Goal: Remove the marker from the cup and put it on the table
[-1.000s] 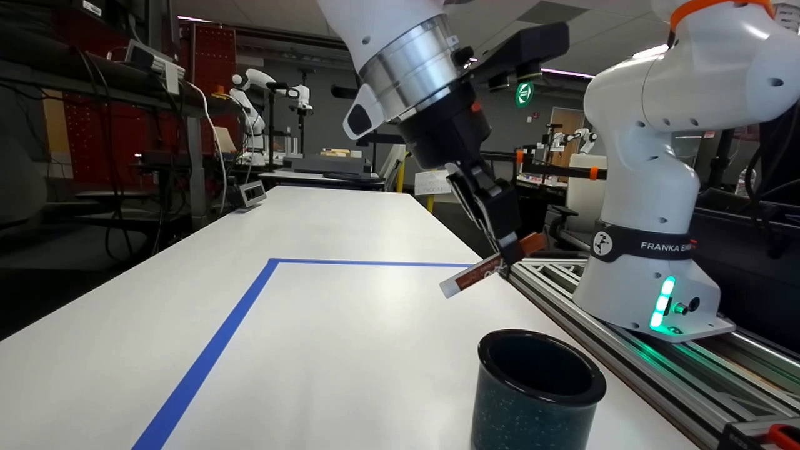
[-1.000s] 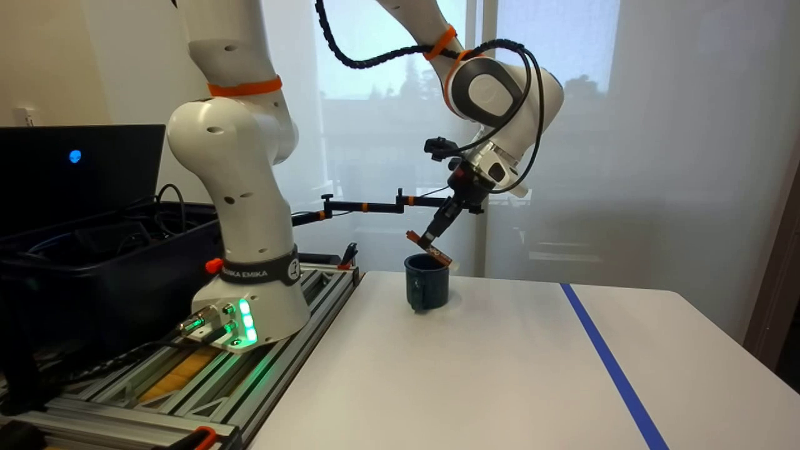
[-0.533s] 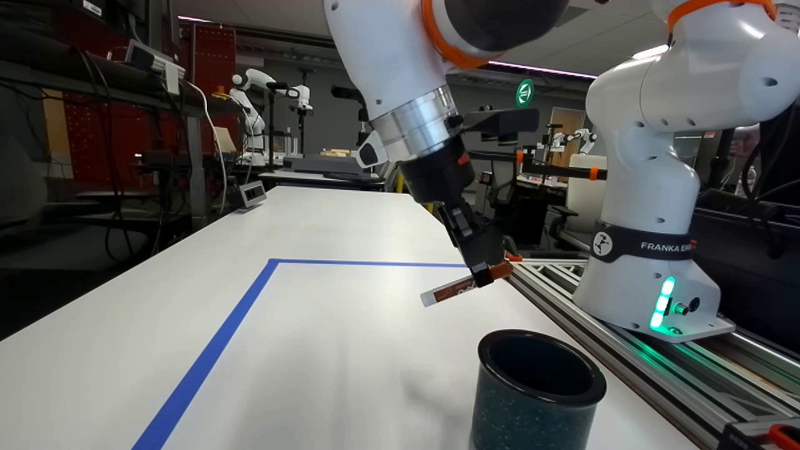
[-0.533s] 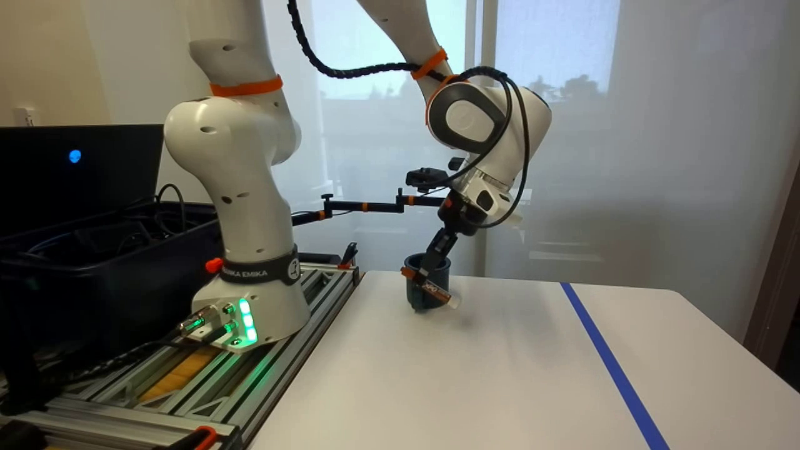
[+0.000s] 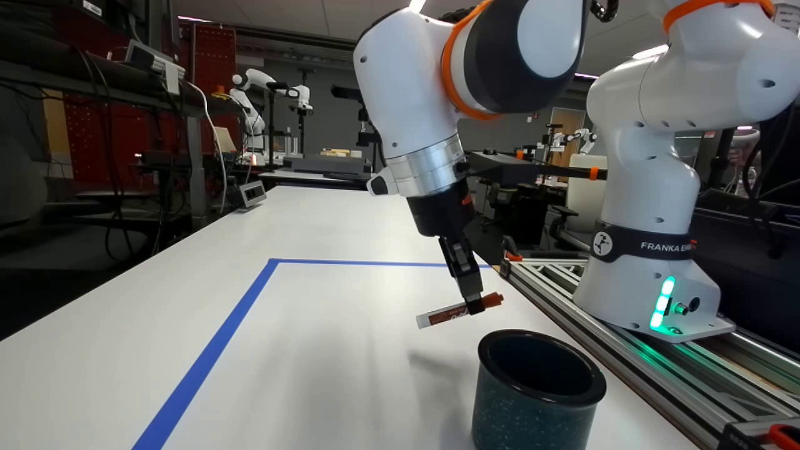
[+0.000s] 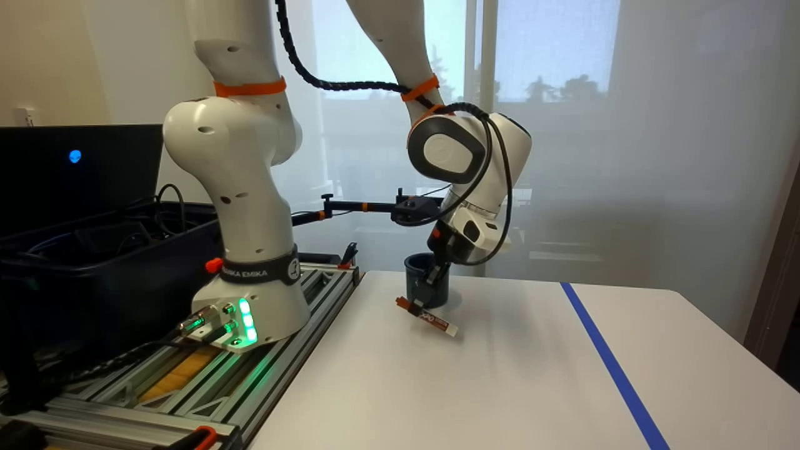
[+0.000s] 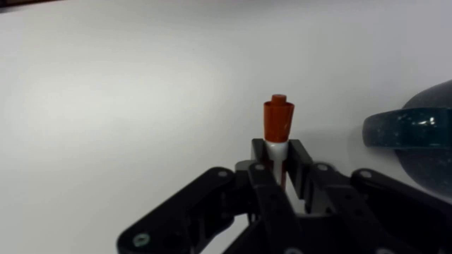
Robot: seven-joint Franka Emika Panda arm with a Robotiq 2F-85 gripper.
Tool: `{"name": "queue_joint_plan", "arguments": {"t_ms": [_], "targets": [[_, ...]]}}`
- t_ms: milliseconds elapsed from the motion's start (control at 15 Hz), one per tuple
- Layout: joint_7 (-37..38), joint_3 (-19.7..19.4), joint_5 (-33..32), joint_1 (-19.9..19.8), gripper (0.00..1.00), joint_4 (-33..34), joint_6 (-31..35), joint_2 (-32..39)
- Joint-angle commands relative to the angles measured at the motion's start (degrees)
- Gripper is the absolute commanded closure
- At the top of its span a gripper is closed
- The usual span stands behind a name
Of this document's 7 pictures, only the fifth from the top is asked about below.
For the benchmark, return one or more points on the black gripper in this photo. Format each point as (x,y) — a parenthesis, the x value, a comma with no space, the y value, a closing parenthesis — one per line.
(440,214)

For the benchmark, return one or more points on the red cabinet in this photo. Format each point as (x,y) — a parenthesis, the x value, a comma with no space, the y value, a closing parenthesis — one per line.
(125,133)

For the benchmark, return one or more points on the white plastic container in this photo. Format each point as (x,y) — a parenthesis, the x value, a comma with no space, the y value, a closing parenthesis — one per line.
(587,200)

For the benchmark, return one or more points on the small grey box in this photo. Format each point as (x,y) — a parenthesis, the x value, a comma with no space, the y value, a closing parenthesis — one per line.
(253,193)

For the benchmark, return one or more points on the orange and black clamp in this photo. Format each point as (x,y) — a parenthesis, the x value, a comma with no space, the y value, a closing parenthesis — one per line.
(779,435)

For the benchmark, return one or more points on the red and white marker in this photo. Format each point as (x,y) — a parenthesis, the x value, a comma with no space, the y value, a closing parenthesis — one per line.
(440,316)

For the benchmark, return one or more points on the white power strip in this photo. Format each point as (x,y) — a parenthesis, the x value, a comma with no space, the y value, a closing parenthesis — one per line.
(158,65)

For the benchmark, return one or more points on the background work table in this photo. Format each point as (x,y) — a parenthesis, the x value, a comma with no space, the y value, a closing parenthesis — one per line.
(327,165)

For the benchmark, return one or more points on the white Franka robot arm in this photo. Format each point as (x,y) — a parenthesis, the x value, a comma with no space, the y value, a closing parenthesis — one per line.
(652,183)

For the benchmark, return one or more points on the small white background robot arm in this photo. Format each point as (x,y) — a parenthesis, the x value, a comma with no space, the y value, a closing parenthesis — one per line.
(252,116)

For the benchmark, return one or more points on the black storage bin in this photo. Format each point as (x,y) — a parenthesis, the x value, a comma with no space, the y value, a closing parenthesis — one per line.
(752,265)

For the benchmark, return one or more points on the dark blue speckled cup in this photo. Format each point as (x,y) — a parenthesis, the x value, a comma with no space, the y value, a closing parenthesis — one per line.
(534,416)

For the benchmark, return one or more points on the black clamp lever orange tip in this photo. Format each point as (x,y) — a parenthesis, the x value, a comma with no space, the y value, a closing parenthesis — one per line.
(493,239)

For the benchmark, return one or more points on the blue tape line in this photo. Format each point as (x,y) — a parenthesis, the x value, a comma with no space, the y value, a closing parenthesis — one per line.
(209,358)

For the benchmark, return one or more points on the aluminium rail base frame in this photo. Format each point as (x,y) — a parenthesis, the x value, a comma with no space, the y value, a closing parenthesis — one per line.
(665,366)

